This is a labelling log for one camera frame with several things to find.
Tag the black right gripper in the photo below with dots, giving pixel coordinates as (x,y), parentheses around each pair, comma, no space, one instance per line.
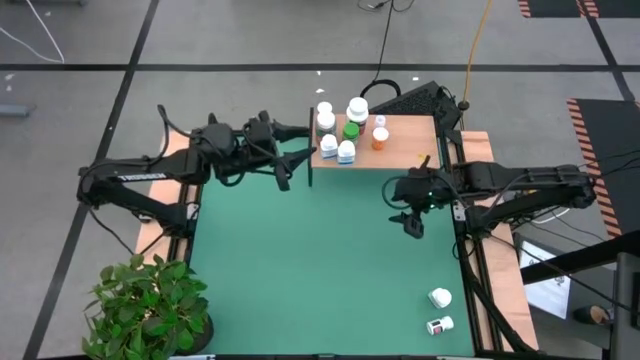
(425,190)

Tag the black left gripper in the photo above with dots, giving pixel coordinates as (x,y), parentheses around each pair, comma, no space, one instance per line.
(257,142)

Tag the white bottle blue label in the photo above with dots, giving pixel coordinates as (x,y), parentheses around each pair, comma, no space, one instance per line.
(346,149)
(329,142)

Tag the orange pill bottle white cap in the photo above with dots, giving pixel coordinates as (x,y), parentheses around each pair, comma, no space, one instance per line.
(380,135)

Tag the large white-capped bottle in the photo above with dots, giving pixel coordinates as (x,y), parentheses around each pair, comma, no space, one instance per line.
(358,107)

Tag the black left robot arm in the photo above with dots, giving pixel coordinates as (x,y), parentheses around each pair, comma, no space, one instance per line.
(140,177)

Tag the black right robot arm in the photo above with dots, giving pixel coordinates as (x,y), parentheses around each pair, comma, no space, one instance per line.
(525,180)

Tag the wooden shelf with black legs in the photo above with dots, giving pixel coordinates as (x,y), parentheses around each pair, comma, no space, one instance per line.
(410,150)

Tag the black perforated computer case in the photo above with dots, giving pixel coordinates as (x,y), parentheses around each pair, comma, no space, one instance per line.
(415,102)

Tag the plain white bottle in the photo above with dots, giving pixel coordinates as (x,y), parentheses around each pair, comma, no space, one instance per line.
(440,298)

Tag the white bottle red label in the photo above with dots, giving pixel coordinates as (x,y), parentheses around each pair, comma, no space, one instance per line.
(440,325)

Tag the white printed sheet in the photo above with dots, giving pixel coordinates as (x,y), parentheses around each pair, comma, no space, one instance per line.
(547,292)

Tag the black stand beam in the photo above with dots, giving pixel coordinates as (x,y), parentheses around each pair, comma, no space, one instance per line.
(580,260)

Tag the black plant pot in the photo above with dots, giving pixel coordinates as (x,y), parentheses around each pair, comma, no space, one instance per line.
(206,332)

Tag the green leafy plant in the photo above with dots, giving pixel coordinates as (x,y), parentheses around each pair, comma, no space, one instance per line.
(150,310)

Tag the person's shoe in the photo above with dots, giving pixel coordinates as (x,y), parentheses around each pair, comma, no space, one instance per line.
(592,315)

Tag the large black hazard-striped mat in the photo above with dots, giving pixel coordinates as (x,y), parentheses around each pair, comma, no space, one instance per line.
(615,140)

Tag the small black hazard-striped mat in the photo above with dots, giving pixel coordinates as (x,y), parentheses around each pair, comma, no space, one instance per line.
(615,6)
(555,6)

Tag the grey floor block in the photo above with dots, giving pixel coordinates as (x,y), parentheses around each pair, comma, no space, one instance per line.
(12,111)

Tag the grey stand post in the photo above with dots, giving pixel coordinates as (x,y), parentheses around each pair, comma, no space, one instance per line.
(625,310)

